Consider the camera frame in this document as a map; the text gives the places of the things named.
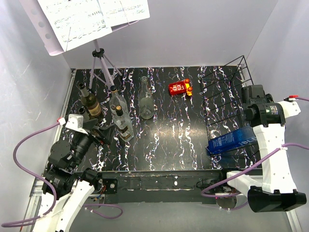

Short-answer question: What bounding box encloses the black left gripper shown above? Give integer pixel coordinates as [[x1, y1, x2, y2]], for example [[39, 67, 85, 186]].
[[70, 118, 116, 168]]

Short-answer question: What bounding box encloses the clear square liquor bottle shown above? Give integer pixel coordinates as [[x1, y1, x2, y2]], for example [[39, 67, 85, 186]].
[[113, 105, 134, 142]]

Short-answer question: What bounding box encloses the dark green wine bottle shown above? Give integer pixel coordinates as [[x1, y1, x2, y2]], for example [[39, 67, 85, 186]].
[[78, 83, 102, 120]]

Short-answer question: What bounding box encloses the clear corked glass bottle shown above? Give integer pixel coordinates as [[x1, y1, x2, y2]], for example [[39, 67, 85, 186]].
[[109, 85, 128, 122]]

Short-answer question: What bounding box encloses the blue rectangular bottle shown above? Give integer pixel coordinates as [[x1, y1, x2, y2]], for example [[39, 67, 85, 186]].
[[206, 125, 257, 156]]

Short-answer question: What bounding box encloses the clear tall glass bottle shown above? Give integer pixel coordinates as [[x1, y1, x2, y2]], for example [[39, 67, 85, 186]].
[[138, 76, 155, 119]]

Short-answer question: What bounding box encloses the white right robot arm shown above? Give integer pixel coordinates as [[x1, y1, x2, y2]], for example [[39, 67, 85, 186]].
[[218, 85, 307, 213]]

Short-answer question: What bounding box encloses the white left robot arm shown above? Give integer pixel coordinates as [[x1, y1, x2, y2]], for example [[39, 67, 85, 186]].
[[33, 115, 118, 232]]

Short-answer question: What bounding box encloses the red yellow toy block car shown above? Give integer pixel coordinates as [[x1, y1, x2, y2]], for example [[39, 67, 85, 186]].
[[169, 78, 193, 97]]

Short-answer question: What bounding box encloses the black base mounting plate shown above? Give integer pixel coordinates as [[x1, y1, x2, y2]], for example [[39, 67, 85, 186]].
[[102, 170, 226, 203]]

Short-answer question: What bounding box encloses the white sheet music left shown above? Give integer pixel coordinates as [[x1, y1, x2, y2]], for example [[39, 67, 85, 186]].
[[38, 0, 112, 52]]

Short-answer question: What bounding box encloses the white sheet music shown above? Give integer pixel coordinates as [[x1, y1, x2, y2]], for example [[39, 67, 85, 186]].
[[98, 0, 150, 27], [38, 0, 112, 52]]

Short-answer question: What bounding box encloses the white sheet music right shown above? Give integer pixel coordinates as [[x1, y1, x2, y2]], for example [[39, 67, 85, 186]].
[[98, 0, 150, 27]]

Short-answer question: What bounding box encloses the lilac music stand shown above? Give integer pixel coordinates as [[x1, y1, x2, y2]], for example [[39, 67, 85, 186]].
[[20, 0, 138, 86]]

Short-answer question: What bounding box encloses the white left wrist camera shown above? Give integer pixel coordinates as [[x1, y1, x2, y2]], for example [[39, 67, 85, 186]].
[[57, 114, 87, 134]]

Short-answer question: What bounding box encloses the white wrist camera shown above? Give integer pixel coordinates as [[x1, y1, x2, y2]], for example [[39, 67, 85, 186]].
[[278, 95, 301, 119], [57, 114, 87, 134]]

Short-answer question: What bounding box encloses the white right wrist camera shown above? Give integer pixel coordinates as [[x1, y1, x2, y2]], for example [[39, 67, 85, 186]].
[[278, 95, 301, 119]]

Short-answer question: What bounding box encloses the black wire wine rack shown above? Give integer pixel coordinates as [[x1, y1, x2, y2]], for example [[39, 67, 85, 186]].
[[199, 55, 260, 169]]

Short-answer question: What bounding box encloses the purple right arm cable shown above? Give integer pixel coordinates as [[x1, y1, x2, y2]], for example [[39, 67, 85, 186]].
[[200, 96, 309, 211]]

